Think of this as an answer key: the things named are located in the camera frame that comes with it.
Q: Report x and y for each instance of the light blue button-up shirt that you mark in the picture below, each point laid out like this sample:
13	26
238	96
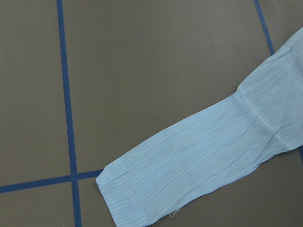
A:
211	148

